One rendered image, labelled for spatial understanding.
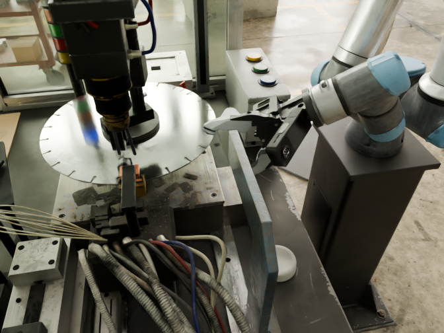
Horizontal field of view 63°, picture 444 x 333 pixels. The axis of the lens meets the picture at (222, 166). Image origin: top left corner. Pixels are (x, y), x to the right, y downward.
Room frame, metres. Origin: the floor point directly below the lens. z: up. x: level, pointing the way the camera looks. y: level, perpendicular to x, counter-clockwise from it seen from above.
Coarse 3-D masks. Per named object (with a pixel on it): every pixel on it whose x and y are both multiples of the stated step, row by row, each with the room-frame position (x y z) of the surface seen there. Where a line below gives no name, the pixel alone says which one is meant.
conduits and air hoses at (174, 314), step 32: (32, 224) 0.34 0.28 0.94; (96, 256) 0.30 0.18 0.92; (160, 256) 0.29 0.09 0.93; (192, 256) 0.30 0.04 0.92; (224, 256) 0.30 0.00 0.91; (96, 288) 0.26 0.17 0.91; (128, 288) 0.25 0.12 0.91; (160, 288) 0.25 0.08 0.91; (192, 288) 0.26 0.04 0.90; (224, 288) 0.26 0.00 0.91; (160, 320) 0.22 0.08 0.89
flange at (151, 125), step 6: (156, 114) 0.60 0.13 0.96; (150, 120) 0.58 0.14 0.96; (156, 120) 0.58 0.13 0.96; (132, 126) 0.56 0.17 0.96; (138, 126) 0.56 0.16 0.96; (144, 126) 0.56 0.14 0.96; (150, 126) 0.56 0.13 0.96; (156, 126) 0.56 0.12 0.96; (102, 132) 0.55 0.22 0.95; (132, 132) 0.54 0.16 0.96; (138, 132) 0.54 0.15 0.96; (144, 132) 0.54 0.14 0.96; (150, 132) 0.55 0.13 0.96; (132, 138) 0.53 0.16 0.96; (138, 138) 0.53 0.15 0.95
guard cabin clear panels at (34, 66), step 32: (0, 0) 0.97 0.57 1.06; (32, 0) 0.99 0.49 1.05; (160, 0) 1.05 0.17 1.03; (224, 0) 1.08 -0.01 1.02; (0, 32) 0.97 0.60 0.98; (32, 32) 0.98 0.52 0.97; (160, 32) 1.05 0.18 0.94; (192, 32) 1.07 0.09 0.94; (224, 32) 1.08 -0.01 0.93; (0, 64) 0.96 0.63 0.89; (32, 64) 0.98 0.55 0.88; (192, 64) 1.07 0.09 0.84; (224, 64) 1.08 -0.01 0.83
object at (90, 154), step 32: (160, 96) 0.68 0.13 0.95; (192, 96) 0.68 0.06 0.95; (64, 128) 0.57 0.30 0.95; (96, 128) 0.57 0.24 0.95; (160, 128) 0.57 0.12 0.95; (192, 128) 0.57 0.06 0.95; (64, 160) 0.47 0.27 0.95; (96, 160) 0.47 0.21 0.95; (128, 160) 0.47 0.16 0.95; (160, 160) 0.47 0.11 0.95; (192, 160) 0.47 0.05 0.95
